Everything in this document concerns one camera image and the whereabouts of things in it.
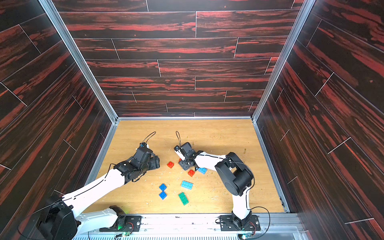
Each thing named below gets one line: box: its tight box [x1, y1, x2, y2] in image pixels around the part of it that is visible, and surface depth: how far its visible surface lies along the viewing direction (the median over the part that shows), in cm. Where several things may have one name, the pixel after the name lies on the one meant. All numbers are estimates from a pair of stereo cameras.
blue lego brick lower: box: [159, 191, 168, 200], surface depth 84 cm
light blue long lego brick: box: [181, 180, 194, 190], surface depth 87 cm
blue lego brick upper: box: [159, 183, 167, 192], surface depth 86 cm
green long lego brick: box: [178, 192, 190, 206], surface depth 82 cm
